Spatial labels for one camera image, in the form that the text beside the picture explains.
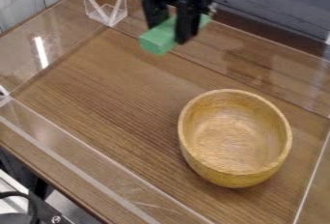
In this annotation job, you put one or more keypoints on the clear acrylic corner bracket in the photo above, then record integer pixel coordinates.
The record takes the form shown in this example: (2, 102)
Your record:
(107, 14)

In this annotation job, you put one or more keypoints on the black metal clamp bracket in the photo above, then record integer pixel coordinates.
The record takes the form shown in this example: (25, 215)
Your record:
(46, 213)

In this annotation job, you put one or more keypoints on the clear acrylic tray walls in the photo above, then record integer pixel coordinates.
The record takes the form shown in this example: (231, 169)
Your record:
(89, 113)

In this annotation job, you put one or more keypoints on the green rectangular block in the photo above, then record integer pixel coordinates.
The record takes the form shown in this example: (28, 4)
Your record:
(157, 39)

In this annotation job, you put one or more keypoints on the brown wooden bowl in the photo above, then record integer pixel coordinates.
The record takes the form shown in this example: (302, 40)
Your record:
(235, 137)

